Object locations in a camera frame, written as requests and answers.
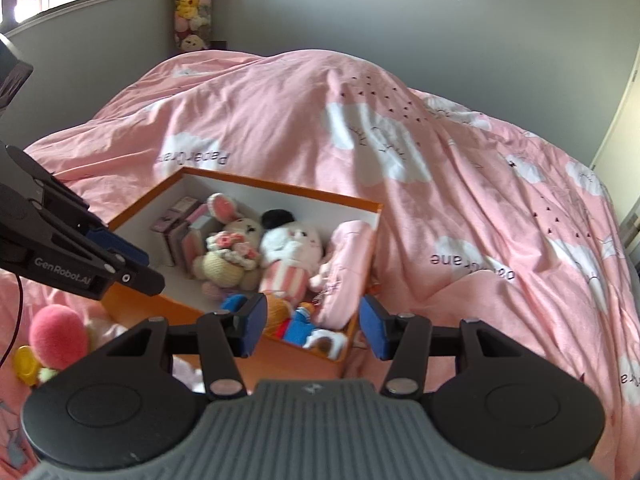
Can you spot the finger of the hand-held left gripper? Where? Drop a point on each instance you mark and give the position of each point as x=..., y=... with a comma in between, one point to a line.
x=145, y=282
x=115, y=245

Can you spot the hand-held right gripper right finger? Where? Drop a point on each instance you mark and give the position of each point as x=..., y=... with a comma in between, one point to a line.
x=372, y=327

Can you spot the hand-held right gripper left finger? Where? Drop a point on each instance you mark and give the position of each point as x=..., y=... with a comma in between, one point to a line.
x=252, y=322

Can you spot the orange cardboard box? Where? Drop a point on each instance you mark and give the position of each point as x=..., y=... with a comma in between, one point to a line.
x=170, y=310

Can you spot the brown plush bear blue outfit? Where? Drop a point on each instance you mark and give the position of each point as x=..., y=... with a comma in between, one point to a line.
x=300, y=330

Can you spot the dark printed box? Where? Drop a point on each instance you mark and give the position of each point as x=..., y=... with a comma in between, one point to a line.
x=176, y=245

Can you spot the purple small box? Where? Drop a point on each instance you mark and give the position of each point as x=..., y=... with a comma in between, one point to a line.
x=166, y=221

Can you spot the white crocheted bunny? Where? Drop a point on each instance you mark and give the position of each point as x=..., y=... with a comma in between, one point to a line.
x=225, y=265

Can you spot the pink quilted pouch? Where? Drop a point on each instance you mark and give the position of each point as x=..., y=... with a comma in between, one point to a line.
x=350, y=260

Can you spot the grey small box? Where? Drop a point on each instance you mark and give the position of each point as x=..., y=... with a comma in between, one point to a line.
x=202, y=222

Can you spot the white plush dog black ear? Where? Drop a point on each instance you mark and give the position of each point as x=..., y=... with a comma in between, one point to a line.
x=295, y=245

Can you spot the pink plush peach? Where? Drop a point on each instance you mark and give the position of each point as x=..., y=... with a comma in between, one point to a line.
x=57, y=332

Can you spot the pink cloud-print blanket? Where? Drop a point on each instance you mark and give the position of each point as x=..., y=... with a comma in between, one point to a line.
x=450, y=185

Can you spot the dark cabinet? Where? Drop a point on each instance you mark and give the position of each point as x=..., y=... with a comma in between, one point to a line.
x=632, y=230

